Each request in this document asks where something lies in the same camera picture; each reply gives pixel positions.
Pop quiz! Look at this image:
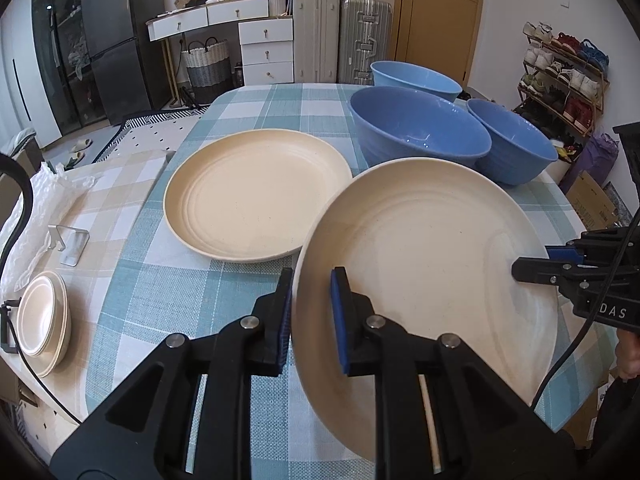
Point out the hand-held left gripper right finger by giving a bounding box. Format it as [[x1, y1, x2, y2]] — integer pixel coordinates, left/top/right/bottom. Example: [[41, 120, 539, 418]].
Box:
[[330, 266, 576, 480]]

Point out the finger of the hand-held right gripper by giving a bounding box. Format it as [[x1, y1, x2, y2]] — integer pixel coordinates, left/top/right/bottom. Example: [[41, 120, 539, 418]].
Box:
[[511, 256, 601, 288], [545, 225, 632, 266]]

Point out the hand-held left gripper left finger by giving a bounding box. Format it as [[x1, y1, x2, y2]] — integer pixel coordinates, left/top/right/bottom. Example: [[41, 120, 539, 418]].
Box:
[[50, 267, 296, 480]]

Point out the large cream plate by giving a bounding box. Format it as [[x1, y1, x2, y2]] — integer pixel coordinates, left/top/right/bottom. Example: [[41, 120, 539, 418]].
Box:
[[291, 157, 560, 462], [163, 129, 354, 264]]

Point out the large dark blue bowl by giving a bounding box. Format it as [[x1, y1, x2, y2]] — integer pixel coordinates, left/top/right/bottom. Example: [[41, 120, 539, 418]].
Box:
[[349, 86, 493, 170]]

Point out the light blue bowl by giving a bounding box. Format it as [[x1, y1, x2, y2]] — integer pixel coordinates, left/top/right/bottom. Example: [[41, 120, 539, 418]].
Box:
[[370, 60, 464, 104]]

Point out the person's right forearm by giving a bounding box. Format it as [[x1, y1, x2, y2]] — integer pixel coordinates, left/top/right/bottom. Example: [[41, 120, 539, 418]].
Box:
[[592, 377, 640, 458]]

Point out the person's right hand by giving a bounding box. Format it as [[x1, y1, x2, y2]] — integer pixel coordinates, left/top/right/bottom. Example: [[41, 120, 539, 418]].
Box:
[[616, 332, 640, 381]]

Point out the brown cardboard box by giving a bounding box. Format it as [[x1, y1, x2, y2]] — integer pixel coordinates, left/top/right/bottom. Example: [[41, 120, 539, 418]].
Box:
[[562, 370, 617, 450], [565, 170, 622, 234]]

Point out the purple bag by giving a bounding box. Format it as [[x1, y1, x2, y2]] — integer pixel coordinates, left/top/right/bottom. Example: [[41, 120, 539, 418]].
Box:
[[565, 132, 629, 196]]

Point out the metal shoe rack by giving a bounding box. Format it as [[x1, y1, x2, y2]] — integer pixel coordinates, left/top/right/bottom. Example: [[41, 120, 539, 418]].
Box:
[[517, 22, 612, 137]]

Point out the row of assorted shoes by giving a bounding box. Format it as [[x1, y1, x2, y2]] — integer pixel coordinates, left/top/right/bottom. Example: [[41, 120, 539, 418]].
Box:
[[519, 21, 611, 133]]

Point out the beige checked tablecloth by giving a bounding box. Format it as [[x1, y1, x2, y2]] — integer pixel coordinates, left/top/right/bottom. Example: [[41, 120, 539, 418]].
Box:
[[0, 150, 177, 411]]

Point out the teal checked tablecloth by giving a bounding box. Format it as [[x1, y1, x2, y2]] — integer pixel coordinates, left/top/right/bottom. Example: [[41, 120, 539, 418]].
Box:
[[85, 82, 616, 480]]

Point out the metal stand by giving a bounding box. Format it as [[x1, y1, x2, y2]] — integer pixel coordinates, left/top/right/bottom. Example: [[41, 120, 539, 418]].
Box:
[[48, 225, 90, 267]]

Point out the black and white rug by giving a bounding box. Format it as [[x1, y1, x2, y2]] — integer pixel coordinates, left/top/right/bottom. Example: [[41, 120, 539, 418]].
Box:
[[92, 109, 212, 162]]

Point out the woven laundry basket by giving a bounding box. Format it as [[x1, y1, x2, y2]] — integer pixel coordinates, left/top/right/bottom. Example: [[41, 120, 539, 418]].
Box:
[[181, 37, 232, 104]]

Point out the wooden door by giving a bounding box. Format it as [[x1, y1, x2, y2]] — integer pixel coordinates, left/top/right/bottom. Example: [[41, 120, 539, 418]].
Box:
[[395, 0, 487, 89]]

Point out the white dressing table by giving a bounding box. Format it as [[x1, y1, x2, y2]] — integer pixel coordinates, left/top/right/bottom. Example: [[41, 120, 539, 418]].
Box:
[[146, 0, 296, 86]]

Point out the white plastic bag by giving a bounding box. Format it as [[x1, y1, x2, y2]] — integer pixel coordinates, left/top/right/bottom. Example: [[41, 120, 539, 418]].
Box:
[[0, 160, 93, 291]]

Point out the white suitcase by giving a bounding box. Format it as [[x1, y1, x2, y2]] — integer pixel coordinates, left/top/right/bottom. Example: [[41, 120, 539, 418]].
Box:
[[292, 0, 341, 84]]

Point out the silver suitcase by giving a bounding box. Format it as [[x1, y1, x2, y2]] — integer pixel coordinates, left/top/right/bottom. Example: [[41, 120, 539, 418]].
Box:
[[339, 0, 394, 86]]

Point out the black refrigerator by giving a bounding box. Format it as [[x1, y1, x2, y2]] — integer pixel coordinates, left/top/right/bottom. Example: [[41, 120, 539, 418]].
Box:
[[80, 0, 173, 126]]

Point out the dark glass cabinet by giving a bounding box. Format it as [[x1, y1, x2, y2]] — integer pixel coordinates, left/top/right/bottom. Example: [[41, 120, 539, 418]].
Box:
[[30, 0, 96, 137]]

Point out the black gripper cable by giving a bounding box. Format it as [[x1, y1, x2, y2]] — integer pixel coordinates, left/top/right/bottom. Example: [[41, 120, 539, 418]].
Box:
[[530, 210, 640, 408]]

